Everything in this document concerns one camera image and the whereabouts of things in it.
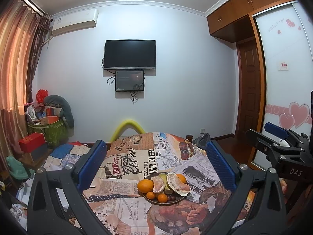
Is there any yellow foam tube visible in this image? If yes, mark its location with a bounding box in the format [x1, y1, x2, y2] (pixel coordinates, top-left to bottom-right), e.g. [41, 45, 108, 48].
[110, 119, 145, 142]

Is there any white wardrobe sliding door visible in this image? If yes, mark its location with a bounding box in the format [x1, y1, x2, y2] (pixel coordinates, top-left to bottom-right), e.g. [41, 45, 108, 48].
[252, 0, 313, 172]

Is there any red box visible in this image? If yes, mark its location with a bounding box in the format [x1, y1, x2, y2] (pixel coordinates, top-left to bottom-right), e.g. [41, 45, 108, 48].
[19, 133, 46, 153]

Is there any large orange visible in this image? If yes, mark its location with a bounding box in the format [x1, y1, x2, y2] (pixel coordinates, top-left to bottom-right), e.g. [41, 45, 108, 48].
[176, 174, 187, 183]
[137, 179, 154, 194]

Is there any brown wooden door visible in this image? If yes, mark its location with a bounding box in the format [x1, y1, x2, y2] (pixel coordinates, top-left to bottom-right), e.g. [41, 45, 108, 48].
[236, 37, 264, 140]

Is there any blue patchwork quilt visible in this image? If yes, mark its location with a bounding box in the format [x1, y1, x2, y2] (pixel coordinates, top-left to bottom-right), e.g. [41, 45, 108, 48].
[42, 144, 90, 171]

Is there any large orange right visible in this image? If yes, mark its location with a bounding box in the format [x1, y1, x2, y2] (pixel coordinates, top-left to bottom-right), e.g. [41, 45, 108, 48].
[176, 174, 187, 183]

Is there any small tangerine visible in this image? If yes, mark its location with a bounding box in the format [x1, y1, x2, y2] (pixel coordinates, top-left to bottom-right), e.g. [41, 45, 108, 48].
[157, 193, 168, 203]
[146, 192, 156, 200]

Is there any right hand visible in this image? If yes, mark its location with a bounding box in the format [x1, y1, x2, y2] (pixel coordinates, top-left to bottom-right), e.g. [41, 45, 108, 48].
[280, 179, 288, 195]

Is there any newspaper print bed cover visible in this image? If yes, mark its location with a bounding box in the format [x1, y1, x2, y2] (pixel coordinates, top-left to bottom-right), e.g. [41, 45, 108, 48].
[43, 131, 255, 235]

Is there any peeled pomelo segment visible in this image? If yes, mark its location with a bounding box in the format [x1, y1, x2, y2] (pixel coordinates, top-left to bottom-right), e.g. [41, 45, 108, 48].
[151, 176, 165, 194]

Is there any dark purple plate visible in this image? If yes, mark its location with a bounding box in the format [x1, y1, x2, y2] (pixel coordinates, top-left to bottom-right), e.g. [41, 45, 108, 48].
[137, 172, 191, 205]

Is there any large orange left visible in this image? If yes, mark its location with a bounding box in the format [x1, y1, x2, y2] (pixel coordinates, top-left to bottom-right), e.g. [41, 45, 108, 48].
[137, 179, 154, 194]

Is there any red grape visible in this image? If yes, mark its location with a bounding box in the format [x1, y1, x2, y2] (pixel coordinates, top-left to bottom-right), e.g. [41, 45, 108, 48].
[167, 195, 176, 201]

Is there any wall mounted television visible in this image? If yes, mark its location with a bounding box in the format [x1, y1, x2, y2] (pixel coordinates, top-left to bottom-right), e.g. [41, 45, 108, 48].
[102, 39, 156, 70]

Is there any wooden overhead cabinet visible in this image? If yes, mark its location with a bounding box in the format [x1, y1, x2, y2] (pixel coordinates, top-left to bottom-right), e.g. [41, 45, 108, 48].
[207, 0, 294, 43]

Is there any white air conditioner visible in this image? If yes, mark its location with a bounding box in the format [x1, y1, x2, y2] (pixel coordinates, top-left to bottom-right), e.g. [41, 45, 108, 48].
[51, 9, 99, 36]

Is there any green storage basket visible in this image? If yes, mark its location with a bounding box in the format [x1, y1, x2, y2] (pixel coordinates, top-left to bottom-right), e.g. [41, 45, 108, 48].
[27, 120, 68, 149]

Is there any grey neck pillow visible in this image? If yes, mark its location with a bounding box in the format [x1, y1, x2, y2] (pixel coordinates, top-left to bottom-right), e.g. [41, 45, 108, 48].
[43, 95, 74, 128]

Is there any pink curtain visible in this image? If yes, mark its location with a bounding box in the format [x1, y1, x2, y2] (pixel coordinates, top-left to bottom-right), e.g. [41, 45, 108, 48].
[1, 0, 51, 159]

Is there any small wall monitor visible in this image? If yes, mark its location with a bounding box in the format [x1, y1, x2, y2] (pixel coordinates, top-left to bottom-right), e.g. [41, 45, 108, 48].
[115, 70, 145, 92]

